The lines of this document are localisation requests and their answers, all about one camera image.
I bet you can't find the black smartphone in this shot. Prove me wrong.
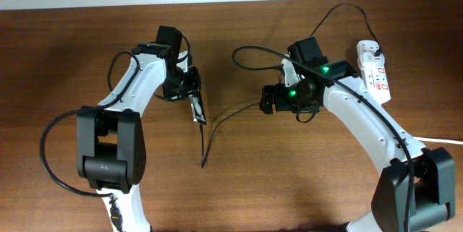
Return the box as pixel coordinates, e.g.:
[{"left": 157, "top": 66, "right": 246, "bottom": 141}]
[{"left": 190, "top": 93, "right": 207, "bottom": 125}]

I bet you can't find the white charger plug adapter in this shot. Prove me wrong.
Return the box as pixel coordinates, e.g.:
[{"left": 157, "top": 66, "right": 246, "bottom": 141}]
[{"left": 357, "top": 40, "right": 385, "bottom": 70}]

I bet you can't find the white power strip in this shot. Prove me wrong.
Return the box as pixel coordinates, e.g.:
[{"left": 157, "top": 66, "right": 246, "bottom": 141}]
[{"left": 359, "top": 65, "right": 391, "bottom": 105}]

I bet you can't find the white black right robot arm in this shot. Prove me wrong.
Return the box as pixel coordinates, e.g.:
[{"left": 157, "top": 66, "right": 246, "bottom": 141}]
[{"left": 260, "top": 37, "right": 456, "bottom": 231}]

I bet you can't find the black charger cable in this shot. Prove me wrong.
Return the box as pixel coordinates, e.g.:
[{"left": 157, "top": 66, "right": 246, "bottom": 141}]
[{"left": 199, "top": 2, "right": 382, "bottom": 169}]

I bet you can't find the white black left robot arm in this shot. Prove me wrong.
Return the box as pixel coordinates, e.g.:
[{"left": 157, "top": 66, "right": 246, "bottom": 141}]
[{"left": 77, "top": 25, "right": 206, "bottom": 231}]

